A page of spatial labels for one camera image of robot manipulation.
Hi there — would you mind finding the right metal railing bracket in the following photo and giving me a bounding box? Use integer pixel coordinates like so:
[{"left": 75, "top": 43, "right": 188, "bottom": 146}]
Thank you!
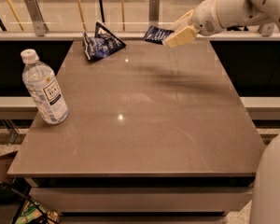
[{"left": 258, "top": 22, "right": 275, "bottom": 36}]

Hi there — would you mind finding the green snack package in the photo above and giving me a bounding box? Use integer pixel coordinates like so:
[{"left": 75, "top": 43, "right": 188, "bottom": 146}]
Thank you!
[{"left": 15, "top": 201, "right": 60, "bottom": 224}]

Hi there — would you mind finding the left metal railing bracket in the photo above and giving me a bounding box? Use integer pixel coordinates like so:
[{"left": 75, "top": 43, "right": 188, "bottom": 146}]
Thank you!
[{"left": 24, "top": 0, "right": 49, "bottom": 36}]

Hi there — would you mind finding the blue rxbar blueberry wrapper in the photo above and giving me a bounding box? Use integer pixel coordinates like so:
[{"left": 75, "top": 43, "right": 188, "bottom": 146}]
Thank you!
[{"left": 144, "top": 25, "right": 174, "bottom": 45}]

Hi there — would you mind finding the metal railing bracket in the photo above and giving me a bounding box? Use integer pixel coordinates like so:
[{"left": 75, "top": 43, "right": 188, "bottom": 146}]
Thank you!
[
  {"left": 258, "top": 22, "right": 275, "bottom": 36},
  {"left": 24, "top": 0, "right": 49, "bottom": 36},
  {"left": 148, "top": 0, "right": 161, "bottom": 26}
]

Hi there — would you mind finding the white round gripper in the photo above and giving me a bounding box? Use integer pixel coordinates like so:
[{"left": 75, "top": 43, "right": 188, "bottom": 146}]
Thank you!
[{"left": 162, "top": 0, "right": 223, "bottom": 48}]

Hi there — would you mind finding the blue chip bag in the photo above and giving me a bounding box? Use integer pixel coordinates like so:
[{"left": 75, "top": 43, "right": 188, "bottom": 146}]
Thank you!
[{"left": 82, "top": 21, "right": 126, "bottom": 61}]

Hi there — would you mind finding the middle metal railing bracket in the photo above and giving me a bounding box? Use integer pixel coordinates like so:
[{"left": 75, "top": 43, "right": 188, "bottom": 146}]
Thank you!
[{"left": 148, "top": 0, "right": 161, "bottom": 26}]

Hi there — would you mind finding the clear plastic water bottle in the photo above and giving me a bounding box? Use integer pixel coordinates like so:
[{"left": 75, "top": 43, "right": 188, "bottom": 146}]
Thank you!
[{"left": 21, "top": 49, "right": 68, "bottom": 124}]

